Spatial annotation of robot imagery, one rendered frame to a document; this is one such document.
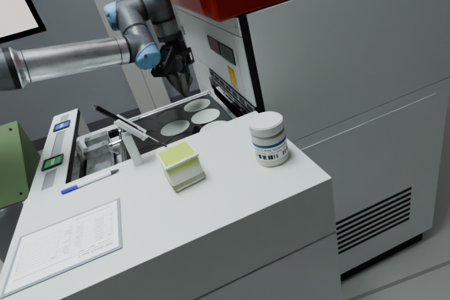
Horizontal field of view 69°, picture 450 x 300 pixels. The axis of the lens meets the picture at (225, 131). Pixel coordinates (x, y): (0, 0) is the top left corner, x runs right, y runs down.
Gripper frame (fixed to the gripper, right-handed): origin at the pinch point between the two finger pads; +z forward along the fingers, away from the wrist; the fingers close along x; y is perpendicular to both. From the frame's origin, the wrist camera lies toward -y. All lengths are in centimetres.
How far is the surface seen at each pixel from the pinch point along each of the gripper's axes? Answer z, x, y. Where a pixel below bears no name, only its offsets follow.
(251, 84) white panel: -7.3, -29.5, -11.1
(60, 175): 1.3, 16.1, -42.5
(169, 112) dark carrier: 7.4, 9.0, 0.7
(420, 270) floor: 97, -76, 17
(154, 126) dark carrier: 7.3, 9.9, -8.6
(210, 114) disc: 7.3, -8.8, -1.5
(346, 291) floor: 97, -48, 1
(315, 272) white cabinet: 25, -47, -41
